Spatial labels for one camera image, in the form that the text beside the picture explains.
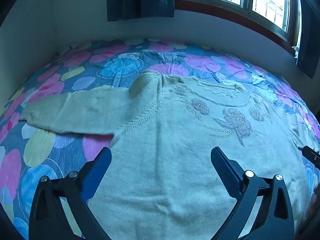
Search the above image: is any cream knitted sweater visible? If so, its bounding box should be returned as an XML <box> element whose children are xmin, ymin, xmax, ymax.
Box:
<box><xmin>21</xmin><ymin>70</ymin><xmax>319</xmax><ymax>239</ymax></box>

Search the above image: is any person's right hand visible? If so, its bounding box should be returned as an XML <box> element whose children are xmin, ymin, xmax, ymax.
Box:
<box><xmin>305</xmin><ymin>184</ymin><xmax>319</xmax><ymax>218</ymax></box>

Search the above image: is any colourful floral bedspread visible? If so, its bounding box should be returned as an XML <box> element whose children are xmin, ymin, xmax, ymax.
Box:
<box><xmin>1</xmin><ymin>39</ymin><xmax>319</xmax><ymax>239</ymax></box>

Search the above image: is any dark right curtain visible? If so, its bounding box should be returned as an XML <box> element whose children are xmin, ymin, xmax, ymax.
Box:
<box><xmin>296</xmin><ymin>0</ymin><xmax>319</xmax><ymax>79</ymax></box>

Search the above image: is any window with wooden frame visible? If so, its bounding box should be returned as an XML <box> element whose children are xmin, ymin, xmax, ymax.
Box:
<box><xmin>175</xmin><ymin>0</ymin><xmax>300</xmax><ymax>54</ymax></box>

